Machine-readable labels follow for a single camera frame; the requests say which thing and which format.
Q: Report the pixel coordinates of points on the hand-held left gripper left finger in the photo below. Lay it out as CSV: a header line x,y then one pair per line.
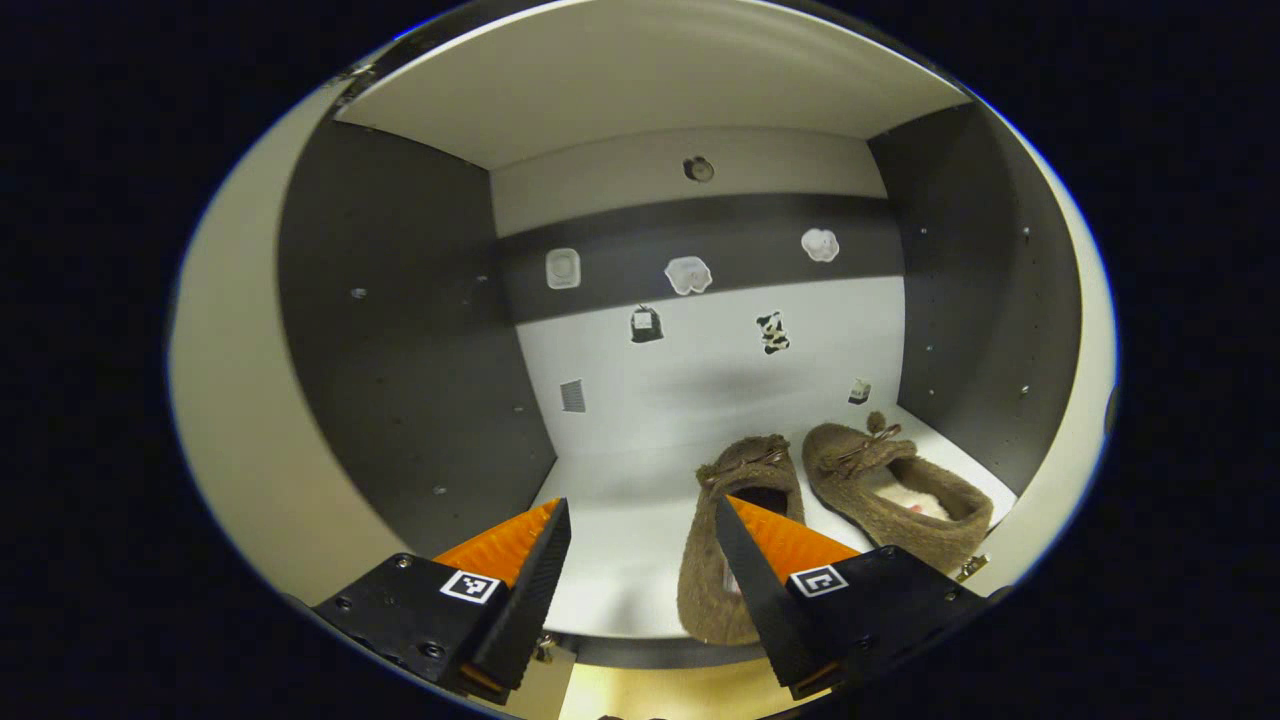
x,y
520,610

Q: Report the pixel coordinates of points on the white cabinet door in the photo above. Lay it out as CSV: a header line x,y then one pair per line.
x,y
240,400
1085,380

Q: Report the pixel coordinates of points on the brown fuzzy shoe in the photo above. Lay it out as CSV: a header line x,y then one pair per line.
x,y
900,470
705,580

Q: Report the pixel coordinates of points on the metal door hinge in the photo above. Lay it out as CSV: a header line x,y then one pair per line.
x,y
972,568
545,651

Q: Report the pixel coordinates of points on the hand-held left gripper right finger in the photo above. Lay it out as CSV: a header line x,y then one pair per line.
x,y
750,590

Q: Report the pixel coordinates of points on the white and grey shoe cabinet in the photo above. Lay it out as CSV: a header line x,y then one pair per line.
x,y
420,330

